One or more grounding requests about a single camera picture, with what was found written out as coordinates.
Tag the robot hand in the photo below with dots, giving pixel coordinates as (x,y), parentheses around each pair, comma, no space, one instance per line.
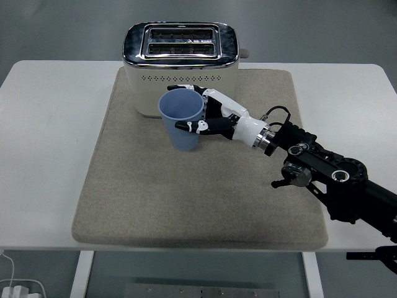
(245,127)

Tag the blue plastic cup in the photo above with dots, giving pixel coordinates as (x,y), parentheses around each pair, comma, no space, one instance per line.
(183,139)

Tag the white table leg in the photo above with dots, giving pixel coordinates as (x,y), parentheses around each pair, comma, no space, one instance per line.
(81,273)
(313,276)

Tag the white power adapter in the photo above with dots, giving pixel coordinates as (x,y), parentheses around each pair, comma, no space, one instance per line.
(15,291)

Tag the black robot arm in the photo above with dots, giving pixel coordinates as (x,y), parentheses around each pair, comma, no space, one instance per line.
(341,189)

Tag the white two-slot toaster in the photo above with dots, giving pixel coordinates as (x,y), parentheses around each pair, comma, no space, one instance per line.
(183,71)

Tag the black table control panel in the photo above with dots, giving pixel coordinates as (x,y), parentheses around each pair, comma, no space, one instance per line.
(359,256)

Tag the beige fabric mat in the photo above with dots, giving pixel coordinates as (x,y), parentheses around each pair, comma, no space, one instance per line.
(192,198)

